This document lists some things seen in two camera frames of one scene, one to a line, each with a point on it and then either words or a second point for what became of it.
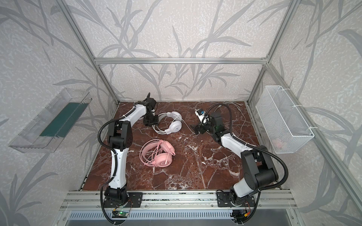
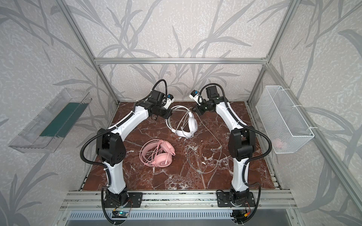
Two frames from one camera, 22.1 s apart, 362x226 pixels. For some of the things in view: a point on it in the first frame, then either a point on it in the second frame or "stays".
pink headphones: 158,152 stays
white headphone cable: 221,102 to 195,146
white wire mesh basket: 286,130 stays
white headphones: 176,125 to 193,123
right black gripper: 200,128 to 199,108
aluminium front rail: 266,200 stays
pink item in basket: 278,143 stays
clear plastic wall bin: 45,133 stays
